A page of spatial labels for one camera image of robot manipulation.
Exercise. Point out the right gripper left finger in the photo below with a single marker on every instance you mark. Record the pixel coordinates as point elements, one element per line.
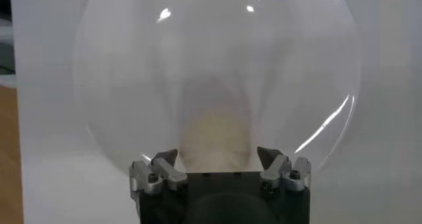
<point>165,176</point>

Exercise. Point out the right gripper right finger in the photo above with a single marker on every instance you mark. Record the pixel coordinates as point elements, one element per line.
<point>283,176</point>

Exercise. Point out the white steamed baozi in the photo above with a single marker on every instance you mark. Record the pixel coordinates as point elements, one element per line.
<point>214,139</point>

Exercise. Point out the white round plate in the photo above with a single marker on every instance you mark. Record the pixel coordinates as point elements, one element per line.
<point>132,64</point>

